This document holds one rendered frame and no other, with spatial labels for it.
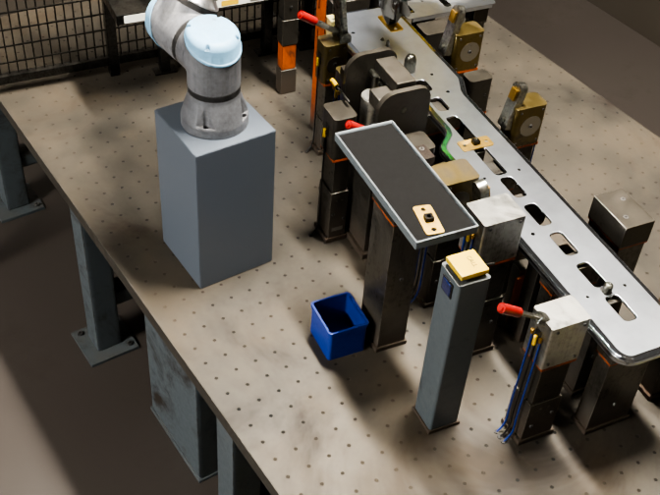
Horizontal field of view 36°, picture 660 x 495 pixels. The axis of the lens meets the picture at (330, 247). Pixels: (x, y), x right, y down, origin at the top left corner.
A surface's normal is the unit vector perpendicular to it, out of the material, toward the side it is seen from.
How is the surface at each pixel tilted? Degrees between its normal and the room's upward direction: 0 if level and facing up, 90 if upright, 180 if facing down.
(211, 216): 90
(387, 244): 90
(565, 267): 0
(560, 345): 90
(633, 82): 0
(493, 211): 0
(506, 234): 90
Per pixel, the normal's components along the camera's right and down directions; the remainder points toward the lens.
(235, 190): 0.55, 0.59
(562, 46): 0.06, -0.73
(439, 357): -0.91, 0.24
